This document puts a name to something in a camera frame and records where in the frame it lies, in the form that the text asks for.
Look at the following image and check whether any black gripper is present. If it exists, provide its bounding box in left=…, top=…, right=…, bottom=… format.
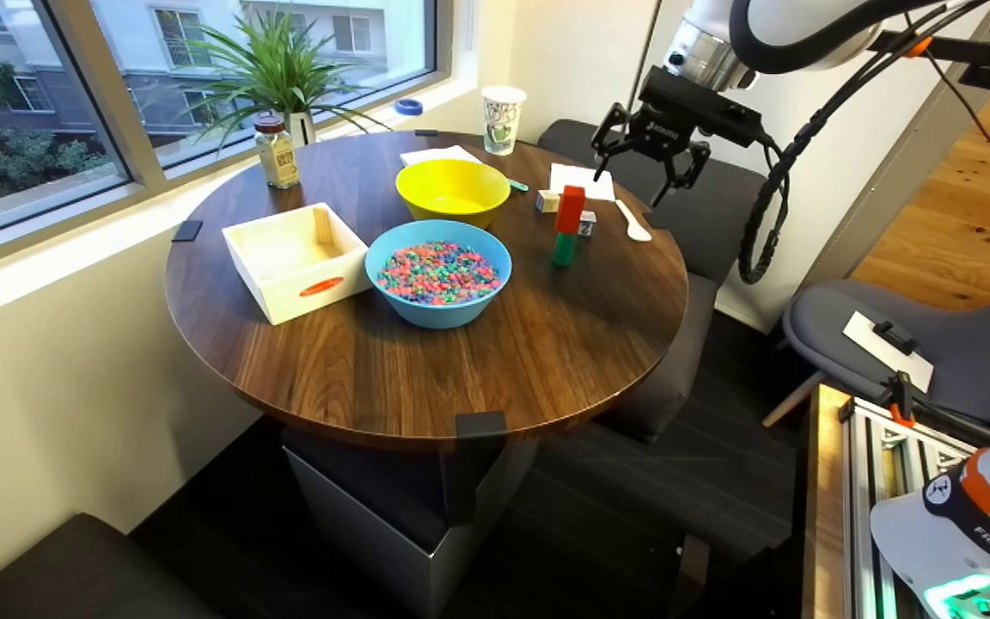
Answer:
left=593, top=103, right=712, bottom=208

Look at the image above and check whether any round wooden table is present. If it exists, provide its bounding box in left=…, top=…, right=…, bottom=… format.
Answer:
left=165, top=130, right=687, bottom=619

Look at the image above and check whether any patterned paper cup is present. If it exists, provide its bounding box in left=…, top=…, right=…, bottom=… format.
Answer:
left=482, top=84, right=526, bottom=154

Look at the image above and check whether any glass jar with label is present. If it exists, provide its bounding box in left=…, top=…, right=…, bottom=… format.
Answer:
left=255, top=113, right=300, bottom=188

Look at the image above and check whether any robot base with orange ring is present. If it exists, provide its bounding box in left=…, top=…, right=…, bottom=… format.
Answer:
left=869, top=448, right=990, bottom=619

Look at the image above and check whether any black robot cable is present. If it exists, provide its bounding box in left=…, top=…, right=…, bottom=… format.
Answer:
left=736, top=0, right=990, bottom=287

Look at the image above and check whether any potted green plant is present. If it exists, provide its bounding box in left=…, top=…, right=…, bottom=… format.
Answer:
left=198, top=9, right=375, bottom=145

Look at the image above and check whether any white wooden box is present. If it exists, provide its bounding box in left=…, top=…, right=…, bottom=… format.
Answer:
left=223, top=204, right=367, bottom=325

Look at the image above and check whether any orange rectangular block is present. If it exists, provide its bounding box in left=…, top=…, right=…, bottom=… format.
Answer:
left=554, top=187, right=585, bottom=238

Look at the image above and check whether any green cylinder block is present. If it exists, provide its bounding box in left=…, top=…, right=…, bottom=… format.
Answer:
left=554, top=235, right=578, bottom=269

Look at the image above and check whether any white paper sheet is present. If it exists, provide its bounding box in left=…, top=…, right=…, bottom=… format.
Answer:
left=549, top=160, right=615, bottom=204

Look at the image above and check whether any white number cube block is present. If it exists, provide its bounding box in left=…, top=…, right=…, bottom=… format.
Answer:
left=578, top=208, right=599, bottom=242

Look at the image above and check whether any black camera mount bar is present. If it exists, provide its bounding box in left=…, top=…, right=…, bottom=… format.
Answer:
left=872, top=32, right=990, bottom=89

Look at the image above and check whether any blue lid on sill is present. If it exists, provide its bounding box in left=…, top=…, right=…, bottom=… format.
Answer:
left=395, top=98, right=427, bottom=115

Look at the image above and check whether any aluminium frame cart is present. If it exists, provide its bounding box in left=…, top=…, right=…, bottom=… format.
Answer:
left=800, top=385, right=971, bottom=619

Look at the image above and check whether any yellow bowl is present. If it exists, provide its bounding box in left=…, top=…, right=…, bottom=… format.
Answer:
left=395, top=158, right=508, bottom=225

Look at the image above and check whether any dark grey foreground seat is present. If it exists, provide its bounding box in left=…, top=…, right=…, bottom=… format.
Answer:
left=0, top=512, right=222, bottom=619

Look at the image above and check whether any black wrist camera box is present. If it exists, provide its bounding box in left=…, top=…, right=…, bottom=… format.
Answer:
left=641, top=67, right=765, bottom=145

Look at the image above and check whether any blue bowl with candies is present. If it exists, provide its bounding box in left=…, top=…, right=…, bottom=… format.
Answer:
left=365, top=221, right=514, bottom=329

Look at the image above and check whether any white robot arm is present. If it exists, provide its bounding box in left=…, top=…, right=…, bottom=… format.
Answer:
left=593, top=0, right=985, bottom=204

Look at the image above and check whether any white plastic spoon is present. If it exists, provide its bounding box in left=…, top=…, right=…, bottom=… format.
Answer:
left=611, top=198, right=652, bottom=244

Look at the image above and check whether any folded white napkin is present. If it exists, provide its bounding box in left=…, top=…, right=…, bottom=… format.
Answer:
left=399, top=145, right=482, bottom=166

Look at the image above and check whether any grey armchair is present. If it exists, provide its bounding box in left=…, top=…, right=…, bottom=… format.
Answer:
left=780, top=281, right=990, bottom=426

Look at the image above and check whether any yellowish cube block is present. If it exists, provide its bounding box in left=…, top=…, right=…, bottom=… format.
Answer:
left=533, top=188, right=561, bottom=216

